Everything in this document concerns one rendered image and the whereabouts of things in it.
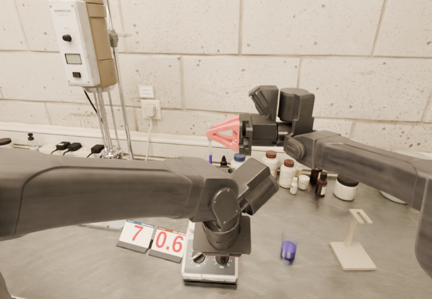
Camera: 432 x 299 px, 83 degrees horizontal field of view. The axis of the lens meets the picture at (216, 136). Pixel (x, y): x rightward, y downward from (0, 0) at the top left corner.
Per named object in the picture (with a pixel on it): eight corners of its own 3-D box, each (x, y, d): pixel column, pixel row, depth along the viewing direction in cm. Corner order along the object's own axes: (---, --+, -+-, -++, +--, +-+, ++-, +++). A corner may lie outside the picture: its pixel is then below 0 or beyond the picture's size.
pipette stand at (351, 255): (375, 270, 60) (391, 229, 54) (343, 270, 59) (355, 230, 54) (358, 243, 67) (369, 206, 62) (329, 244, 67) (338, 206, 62)
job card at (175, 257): (179, 263, 61) (179, 251, 60) (148, 254, 64) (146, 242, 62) (189, 244, 67) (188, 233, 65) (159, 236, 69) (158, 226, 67)
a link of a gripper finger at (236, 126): (204, 123, 52) (249, 123, 51) (207, 112, 58) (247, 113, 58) (205, 152, 54) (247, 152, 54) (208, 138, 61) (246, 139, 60)
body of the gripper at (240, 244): (197, 217, 47) (191, 202, 41) (249, 218, 47) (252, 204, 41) (193, 253, 44) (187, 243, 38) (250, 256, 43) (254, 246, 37)
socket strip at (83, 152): (118, 163, 106) (116, 154, 105) (39, 155, 113) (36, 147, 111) (125, 157, 111) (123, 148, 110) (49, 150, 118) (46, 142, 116)
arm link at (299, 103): (267, 89, 51) (307, 103, 41) (299, 85, 55) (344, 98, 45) (263, 139, 56) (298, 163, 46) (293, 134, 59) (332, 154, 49)
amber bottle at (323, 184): (314, 194, 87) (317, 173, 83) (315, 189, 89) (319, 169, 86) (323, 197, 85) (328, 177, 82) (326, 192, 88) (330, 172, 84)
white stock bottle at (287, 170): (278, 179, 95) (280, 157, 91) (292, 181, 95) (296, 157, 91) (279, 188, 90) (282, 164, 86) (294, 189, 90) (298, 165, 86)
